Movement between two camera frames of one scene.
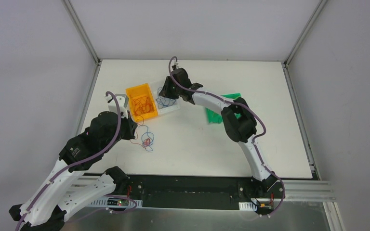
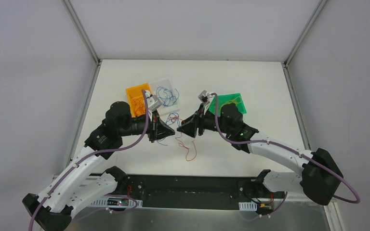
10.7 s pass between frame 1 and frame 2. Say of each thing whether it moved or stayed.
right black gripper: moved
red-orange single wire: stayed
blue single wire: stayed
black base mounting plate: stayed
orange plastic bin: stayed
